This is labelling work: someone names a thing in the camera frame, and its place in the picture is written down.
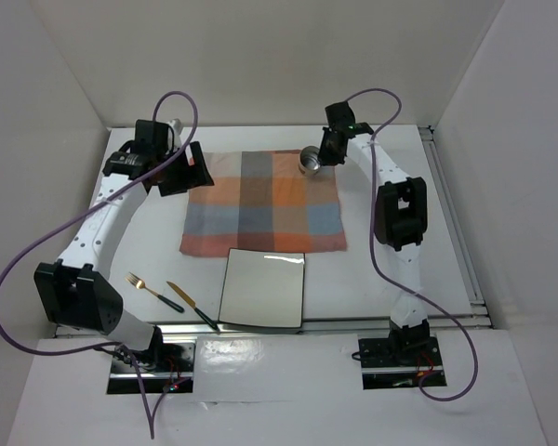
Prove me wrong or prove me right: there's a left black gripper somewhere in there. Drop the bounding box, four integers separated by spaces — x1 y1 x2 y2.
155 140 213 197

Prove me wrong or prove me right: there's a metal cup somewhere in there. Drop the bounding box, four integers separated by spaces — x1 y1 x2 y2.
299 146 322 177

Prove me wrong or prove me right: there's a checkered orange blue cloth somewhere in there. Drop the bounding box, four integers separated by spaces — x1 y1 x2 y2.
179 151 347 257

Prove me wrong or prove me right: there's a square white plate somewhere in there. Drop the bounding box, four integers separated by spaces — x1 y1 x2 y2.
218 248 305 330

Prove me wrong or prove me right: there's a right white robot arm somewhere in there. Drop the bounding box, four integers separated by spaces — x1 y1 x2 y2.
318 101 430 366

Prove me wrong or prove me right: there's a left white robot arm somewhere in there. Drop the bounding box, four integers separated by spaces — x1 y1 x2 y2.
33 119 213 371

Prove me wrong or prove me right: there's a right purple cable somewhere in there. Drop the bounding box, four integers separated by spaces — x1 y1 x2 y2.
341 87 479 403

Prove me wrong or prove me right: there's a purple cable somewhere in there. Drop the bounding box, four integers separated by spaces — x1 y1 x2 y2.
0 90 201 440
341 87 479 403

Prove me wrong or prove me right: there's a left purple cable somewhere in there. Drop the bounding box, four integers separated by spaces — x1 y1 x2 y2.
0 90 201 440

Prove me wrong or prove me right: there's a gold fork green handle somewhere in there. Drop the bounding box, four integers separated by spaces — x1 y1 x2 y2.
126 272 185 314

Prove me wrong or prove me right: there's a gold knife green handle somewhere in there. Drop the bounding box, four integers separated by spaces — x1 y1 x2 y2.
166 281 219 332

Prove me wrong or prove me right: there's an aluminium rail front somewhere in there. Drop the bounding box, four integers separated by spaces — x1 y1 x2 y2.
54 315 494 338

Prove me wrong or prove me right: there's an aluminium rail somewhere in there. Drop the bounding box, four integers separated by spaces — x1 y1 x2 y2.
54 315 494 338
418 126 490 319

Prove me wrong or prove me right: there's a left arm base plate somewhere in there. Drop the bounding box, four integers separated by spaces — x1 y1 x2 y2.
106 342 196 395

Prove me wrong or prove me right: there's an aluminium rail right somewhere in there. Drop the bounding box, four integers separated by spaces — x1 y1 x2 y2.
418 126 490 319

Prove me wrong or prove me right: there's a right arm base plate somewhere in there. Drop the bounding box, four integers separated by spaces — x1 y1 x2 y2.
351 336 446 390

